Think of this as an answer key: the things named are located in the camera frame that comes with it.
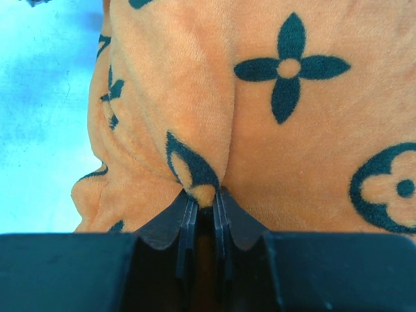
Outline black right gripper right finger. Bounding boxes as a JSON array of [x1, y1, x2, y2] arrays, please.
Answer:
[[214, 188, 415, 311]]

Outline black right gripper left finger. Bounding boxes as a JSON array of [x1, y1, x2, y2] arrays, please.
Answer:
[[1, 192, 198, 311]]

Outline orange patterned plush pillowcase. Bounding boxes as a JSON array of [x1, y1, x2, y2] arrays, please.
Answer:
[[71, 1, 415, 237]]

